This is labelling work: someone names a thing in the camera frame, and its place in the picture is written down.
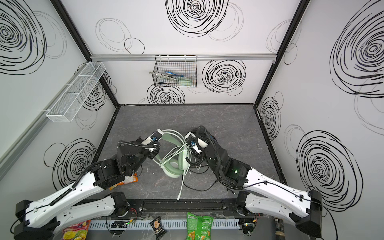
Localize green blue items in basket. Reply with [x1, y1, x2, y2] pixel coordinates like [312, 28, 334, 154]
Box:
[149, 71, 194, 87]

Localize mint green headphones with cable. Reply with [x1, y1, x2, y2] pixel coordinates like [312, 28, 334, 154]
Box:
[154, 129, 192, 201]

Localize black headphones with cable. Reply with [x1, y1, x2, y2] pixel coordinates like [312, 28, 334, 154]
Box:
[185, 129, 209, 174]

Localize Fox's fruits candy bag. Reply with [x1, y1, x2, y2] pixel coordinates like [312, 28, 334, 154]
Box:
[62, 220, 91, 240]

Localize white slotted cable duct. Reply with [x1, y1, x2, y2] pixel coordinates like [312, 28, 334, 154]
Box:
[89, 219, 240, 231]

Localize black wire wall basket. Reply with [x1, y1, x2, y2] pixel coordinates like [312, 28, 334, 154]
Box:
[152, 60, 198, 88]

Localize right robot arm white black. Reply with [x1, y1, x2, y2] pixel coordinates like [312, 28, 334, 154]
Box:
[187, 139, 323, 239]

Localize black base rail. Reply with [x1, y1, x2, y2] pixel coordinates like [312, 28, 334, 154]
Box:
[61, 197, 304, 217]

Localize white mesh wall shelf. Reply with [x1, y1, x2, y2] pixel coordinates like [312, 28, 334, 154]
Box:
[46, 62, 106, 123]

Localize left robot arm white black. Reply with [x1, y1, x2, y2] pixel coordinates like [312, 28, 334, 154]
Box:
[10, 131, 162, 240]

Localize small dark snack packet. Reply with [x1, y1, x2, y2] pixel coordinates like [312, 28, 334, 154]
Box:
[150, 216, 167, 240]

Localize aluminium wall rail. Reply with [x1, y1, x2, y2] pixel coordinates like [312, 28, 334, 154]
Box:
[91, 53, 277, 62]

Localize green chips bag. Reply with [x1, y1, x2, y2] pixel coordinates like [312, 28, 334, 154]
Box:
[186, 213, 214, 240]

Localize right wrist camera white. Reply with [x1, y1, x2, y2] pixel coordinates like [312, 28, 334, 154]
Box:
[185, 132, 208, 154]

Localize orange snack bag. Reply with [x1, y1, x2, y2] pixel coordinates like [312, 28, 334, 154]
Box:
[109, 173, 138, 191]

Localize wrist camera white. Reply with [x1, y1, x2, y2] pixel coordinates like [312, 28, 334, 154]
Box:
[142, 129, 164, 146]
[185, 132, 208, 154]

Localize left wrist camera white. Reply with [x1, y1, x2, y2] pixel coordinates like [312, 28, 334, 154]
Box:
[142, 129, 164, 146]

